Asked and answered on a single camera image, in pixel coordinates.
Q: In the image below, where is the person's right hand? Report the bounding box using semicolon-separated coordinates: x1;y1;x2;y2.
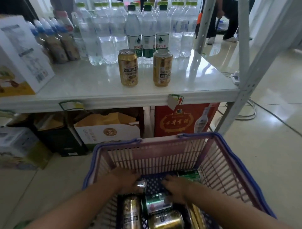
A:
161;175;196;204

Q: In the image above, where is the person's left hand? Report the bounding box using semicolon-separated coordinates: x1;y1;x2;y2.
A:
107;167;144;195

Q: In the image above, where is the pink and purple plastic basket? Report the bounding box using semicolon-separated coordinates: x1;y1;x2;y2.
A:
82;132;278;229

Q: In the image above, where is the white glossy metal shelf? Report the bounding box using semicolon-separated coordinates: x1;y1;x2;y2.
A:
0;0;302;142

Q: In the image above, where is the person's right forearm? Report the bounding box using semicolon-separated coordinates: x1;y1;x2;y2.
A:
186;183;295;229

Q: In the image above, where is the person's left forearm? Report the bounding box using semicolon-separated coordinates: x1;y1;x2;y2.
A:
23;178;121;229

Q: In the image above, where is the red liquor box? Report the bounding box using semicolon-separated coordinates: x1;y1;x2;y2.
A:
154;103;220;138

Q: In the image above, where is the black box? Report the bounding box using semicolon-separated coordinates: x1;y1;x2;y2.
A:
33;113;89;157

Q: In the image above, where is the price tag with red arrow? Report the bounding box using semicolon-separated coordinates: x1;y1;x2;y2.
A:
167;94;184;111

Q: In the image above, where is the green price tag holder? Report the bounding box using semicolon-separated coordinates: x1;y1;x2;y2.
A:
58;100;85;111

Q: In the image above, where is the white and blue carton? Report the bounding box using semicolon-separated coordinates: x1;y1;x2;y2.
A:
0;126;52;170

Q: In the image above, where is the white power strip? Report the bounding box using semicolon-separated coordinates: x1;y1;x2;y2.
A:
230;71;241;86

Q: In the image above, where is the group of clear water bottles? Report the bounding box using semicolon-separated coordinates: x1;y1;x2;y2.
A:
75;1;200;65

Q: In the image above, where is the green label water bottle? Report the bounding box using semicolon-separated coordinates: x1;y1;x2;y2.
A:
155;4;171;51
126;4;143;64
141;4;157;64

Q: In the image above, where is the group of brown drink bottles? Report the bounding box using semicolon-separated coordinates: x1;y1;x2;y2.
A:
27;16;81;64

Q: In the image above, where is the white carton with duck print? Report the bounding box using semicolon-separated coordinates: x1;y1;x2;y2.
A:
0;15;55;97

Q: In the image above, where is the pink cap drink bottle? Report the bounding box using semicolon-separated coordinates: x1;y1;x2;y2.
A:
56;10;75;32

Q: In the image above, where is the white cable bundle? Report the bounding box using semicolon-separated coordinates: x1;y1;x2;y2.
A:
219;70;258;121

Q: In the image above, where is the black floor cable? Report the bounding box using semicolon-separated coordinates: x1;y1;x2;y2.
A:
250;99;302;137

